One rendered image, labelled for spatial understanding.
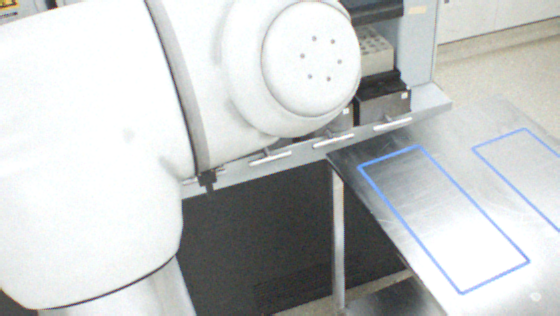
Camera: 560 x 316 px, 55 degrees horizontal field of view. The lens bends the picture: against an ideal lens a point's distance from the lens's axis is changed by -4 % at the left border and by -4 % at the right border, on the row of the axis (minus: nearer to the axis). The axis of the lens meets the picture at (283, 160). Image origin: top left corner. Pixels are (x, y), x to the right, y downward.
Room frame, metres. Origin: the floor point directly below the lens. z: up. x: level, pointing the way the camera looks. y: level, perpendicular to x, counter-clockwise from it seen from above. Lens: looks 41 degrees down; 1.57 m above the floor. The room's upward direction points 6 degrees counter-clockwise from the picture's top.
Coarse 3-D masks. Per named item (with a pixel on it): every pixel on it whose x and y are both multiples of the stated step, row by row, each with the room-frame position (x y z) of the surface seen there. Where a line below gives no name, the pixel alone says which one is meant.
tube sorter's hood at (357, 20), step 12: (348, 0) 1.12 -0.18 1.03; (360, 0) 1.12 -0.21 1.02; (372, 0) 1.13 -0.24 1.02; (384, 0) 1.14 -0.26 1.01; (396, 0) 1.15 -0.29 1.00; (348, 12) 1.12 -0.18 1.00; (360, 12) 1.12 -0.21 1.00; (372, 12) 1.12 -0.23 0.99; (384, 12) 1.13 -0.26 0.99; (396, 12) 1.13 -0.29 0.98; (360, 24) 1.11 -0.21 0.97
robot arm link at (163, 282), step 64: (128, 0) 0.33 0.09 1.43; (0, 64) 0.27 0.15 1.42; (64, 64) 0.27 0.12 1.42; (128, 64) 0.28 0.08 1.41; (0, 128) 0.24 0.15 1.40; (64, 128) 0.25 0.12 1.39; (128, 128) 0.26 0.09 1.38; (0, 192) 0.22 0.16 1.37; (64, 192) 0.23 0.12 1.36; (128, 192) 0.23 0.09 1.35; (0, 256) 0.21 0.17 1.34; (64, 256) 0.21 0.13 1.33; (128, 256) 0.21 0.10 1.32
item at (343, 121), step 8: (352, 104) 1.04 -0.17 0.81; (344, 112) 1.03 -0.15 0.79; (352, 112) 1.04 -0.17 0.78; (336, 120) 1.03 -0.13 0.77; (344, 120) 1.03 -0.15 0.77; (352, 120) 1.04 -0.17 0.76; (320, 128) 1.02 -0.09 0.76; (328, 128) 1.02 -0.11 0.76; (336, 128) 1.03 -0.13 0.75; (344, 128) 1.03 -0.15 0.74; (304, 136) 1.01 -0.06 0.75; (312, 136) 1.01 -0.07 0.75; (320, 136) 1.02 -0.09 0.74; (328, 136) 1.00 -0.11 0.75; (344, 136) 0.99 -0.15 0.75; (352, 136) 0.99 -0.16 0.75; (312, 144) 0.97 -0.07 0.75; (320, 144) 0.97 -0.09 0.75; (328, 144) 0.97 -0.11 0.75
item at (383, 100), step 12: (384, 84) 1.09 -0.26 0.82; (396, 84) 1.08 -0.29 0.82; (360, 96) 1.06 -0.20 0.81; (372, 96) 1.06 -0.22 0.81; (384, 96) 1.06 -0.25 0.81; (396, 96) 1.06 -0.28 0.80; (408, 96) 1.07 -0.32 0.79; (360, 108) 1.04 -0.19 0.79; (372, 108) 1.05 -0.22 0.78; (384, 108) 1.06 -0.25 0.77; (396, 108) 1.06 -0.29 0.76; (408, 108) 1.07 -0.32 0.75; (360, 120) 1.04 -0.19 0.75; (372, 120) 1.05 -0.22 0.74; (408, 120) 1.03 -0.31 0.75
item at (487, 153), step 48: (384, 144) 0.87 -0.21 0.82; (432, 144) 0.85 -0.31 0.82; (480, 144) 0.83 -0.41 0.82; (528, 144) 0.82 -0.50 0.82; (336, 192) 0.84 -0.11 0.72; (384, 192) 0.73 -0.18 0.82; (432, 192) 0.72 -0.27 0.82; (480, 192) 0.70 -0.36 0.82; (528, 192) 0.69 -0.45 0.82; (336, 240) 0.84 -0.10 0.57; (432, 240) 0.60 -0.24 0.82; (480, 240) 0.59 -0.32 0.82; (528, 240) 0.58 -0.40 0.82; (336, 288) 0.84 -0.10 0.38; (384, 288) 0.89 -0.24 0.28; (432, 288) 0.50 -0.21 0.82; (480, 288) 0.49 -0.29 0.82; (528, 288) 0.48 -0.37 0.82
